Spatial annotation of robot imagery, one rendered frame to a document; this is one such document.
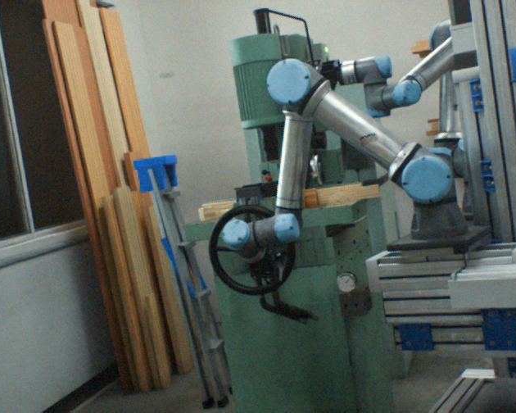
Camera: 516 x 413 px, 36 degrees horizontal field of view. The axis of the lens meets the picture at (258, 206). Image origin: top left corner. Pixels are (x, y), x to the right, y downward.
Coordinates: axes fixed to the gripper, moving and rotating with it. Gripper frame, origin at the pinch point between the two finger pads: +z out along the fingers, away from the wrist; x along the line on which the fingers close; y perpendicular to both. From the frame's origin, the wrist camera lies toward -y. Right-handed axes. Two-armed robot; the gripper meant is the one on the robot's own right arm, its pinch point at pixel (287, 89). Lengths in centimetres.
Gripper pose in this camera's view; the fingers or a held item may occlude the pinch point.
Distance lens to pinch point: 265.4
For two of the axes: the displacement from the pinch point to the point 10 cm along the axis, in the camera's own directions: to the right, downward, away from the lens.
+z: -9.3, 1.2, 3.4
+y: -3.4, -6.2, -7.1
